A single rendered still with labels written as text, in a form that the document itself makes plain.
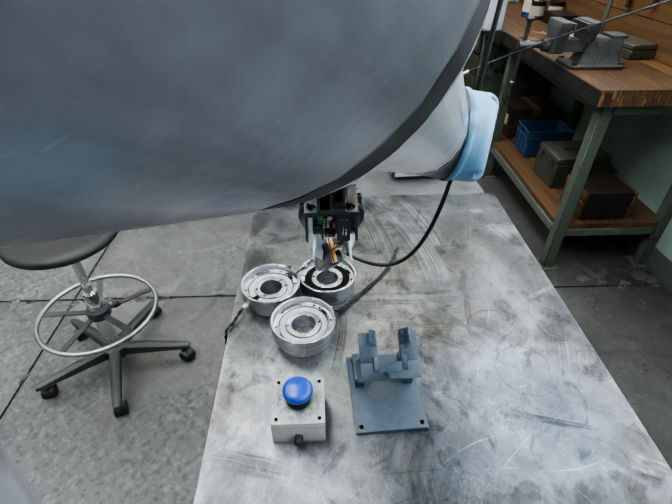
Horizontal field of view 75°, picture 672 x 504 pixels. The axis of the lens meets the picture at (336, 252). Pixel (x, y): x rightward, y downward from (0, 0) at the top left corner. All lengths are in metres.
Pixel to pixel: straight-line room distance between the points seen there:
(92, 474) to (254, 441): 1.08
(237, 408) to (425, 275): 0.43
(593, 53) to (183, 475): 2.16
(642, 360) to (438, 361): 1.44
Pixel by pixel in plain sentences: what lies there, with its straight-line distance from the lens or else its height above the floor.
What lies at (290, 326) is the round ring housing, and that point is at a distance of 0.72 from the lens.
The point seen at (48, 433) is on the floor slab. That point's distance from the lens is 1.83.
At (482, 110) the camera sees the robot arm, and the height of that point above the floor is 1.24.
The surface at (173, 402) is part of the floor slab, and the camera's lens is 1.72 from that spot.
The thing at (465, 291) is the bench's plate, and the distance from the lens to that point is 0.86.
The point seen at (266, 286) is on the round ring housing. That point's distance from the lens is 0.82.
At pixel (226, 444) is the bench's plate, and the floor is 0.80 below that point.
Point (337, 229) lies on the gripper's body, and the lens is 0.58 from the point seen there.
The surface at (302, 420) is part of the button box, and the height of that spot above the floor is 0.84.
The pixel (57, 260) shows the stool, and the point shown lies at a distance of 1.41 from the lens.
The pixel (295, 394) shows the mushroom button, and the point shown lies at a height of 0.87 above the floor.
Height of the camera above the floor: 1.36
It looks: 38 degrees down
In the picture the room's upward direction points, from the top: straight up
